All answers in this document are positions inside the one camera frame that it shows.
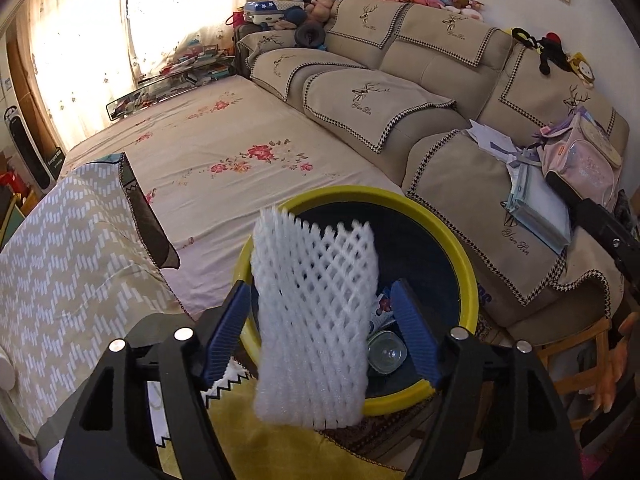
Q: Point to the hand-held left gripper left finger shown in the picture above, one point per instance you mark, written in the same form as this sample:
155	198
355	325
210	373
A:
226	332

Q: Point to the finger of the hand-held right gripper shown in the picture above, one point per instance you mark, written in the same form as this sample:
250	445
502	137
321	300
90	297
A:
575	200

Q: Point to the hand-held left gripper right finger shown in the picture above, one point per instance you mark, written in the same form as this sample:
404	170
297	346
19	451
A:
412	332

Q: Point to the yellow-rimmed dark trash bin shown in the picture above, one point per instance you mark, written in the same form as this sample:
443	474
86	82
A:
450	260

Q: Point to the white foam fruit net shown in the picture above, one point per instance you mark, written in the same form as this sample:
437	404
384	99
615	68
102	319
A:
310	320

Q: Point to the person's right hand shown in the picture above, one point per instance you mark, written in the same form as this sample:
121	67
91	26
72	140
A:
612	375

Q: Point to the clear glass jar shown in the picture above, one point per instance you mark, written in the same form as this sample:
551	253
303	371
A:
386	352

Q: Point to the dark patterned cloth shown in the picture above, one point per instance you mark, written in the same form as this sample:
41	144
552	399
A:
622	210

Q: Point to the printed paper wrapper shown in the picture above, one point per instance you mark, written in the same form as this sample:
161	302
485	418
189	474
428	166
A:
384	310

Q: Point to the pink school backpack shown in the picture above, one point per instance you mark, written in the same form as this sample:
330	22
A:
585	160

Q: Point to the white zigzag-edged paper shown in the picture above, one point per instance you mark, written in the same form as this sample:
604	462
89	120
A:
225	385

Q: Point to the cardboard box with blue print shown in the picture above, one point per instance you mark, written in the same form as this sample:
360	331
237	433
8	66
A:
487	300

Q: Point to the loose white papers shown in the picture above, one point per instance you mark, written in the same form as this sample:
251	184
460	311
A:
492	140

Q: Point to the yellow cloth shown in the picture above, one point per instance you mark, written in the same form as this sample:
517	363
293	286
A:
270	450

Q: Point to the yellow lion plush toy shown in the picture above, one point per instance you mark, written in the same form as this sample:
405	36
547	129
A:
582	71

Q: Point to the wooden stool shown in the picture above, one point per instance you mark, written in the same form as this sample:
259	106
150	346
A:
575	375

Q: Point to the black and red plush toy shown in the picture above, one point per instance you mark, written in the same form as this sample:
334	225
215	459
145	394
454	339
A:
547	52

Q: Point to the zigzag patterned pillow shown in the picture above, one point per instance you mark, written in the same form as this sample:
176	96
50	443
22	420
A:
75	260

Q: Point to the beige fabric sofa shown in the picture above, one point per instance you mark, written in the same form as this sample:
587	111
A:
425	67

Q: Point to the floral bed sheet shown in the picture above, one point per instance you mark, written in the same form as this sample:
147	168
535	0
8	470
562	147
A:
225	130

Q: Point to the set of deer-print sofa covers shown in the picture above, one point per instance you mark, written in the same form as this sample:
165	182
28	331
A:
370	97

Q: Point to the black carton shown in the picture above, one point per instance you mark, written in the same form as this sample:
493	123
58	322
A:
54	167

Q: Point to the glass table with books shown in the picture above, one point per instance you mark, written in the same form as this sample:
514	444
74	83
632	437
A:
170	85

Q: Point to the white tower fan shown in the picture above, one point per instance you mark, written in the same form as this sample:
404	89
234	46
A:
27	155

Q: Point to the dark neck pillow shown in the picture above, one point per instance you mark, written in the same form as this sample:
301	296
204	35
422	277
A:
310	36

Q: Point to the pink plush animal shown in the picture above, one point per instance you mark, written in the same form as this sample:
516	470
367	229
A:
320	5

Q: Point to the blue star-print suitcase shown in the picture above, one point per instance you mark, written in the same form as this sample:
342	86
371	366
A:
267	12

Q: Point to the sheer white curtain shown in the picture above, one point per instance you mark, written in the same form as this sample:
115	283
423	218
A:
100	35

